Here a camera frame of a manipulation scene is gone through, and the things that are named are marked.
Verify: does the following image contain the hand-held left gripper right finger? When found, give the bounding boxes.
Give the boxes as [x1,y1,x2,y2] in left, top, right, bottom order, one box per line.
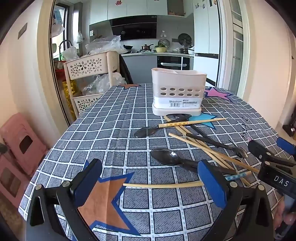
[198,159,274,241]

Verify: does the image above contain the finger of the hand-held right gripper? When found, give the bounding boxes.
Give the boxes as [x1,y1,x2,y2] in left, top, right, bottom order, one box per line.
[277,137,296,161]
[248,140,296,173]

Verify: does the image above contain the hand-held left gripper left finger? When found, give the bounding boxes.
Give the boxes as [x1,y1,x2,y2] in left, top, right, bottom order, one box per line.
[25,159,103,241]

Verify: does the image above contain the plain bamboo chopstick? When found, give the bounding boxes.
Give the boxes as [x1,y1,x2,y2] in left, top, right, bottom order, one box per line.
[168,133,260,173]
[164,115,251,187]

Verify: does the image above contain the bamboo chopstick blue dotted end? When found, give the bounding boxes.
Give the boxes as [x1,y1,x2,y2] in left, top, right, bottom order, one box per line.
[123,171,252,189]

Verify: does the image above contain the bamboo chopstick yellow dotted end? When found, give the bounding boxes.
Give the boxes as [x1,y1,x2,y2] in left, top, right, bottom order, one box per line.
[158,118,227,128]

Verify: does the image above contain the beige plastic utensil holder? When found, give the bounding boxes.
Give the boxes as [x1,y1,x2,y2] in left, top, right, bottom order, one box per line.
[151,67,207,116]

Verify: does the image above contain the person's right hand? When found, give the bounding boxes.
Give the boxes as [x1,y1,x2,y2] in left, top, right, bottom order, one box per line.
[276,199,296,234]

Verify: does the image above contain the black floor appliance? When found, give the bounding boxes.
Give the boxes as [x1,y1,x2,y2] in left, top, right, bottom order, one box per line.
[283,124,296,138]

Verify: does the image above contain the pink plastic stool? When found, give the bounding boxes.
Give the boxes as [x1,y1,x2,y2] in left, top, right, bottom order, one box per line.
[0,153,31,208]
[0,113,50,177]

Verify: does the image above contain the grey checked star tablecloth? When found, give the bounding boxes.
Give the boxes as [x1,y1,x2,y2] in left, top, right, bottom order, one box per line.
[18,83,285,241]

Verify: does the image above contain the yellow gold package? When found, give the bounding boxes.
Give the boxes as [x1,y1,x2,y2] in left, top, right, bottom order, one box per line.
[62,80,77,120]

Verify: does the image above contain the clear plastic bag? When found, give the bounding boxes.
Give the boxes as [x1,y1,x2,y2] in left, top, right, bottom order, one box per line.
[82,72,127,96]

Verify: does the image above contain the sliding glass door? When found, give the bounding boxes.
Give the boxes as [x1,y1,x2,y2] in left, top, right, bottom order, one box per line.
[218,0,250,99]

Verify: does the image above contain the beige plastic storage cart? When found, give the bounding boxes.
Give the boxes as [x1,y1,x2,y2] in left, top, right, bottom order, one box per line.
[63,51,121,116]

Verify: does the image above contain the black built-in oven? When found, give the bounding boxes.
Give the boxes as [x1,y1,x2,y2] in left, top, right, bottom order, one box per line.
[157,56,191,70]

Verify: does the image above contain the white refrigerator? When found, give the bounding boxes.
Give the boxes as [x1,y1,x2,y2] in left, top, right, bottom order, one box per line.
[192,0,221,87]

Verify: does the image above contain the grey base cabinets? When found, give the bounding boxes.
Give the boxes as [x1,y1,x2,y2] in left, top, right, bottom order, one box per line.
[121,52,195,85]

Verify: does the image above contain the round black strainer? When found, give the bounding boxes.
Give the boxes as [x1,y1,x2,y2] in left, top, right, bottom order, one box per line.
[178,33,191,46]

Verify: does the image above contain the clear plastic bags pile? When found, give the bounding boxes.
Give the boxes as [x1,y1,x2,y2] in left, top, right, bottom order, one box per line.
[85,36,127,55]

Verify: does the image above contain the black kitchen faucet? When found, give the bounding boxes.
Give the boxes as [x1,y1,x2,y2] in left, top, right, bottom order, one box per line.
[58,39,73,54]

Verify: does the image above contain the black range hood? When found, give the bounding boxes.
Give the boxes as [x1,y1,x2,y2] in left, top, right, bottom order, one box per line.
[109,15,158,41]

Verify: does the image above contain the blue white bag at window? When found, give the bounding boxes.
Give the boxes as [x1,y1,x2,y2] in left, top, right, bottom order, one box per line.
[51,9,65,37]

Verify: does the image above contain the white upper cabinets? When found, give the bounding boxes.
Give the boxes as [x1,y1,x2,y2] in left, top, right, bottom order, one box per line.
[89,0,168,25]

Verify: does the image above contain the grey wall switch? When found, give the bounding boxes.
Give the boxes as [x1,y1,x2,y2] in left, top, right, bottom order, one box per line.
[18,23,28,38]

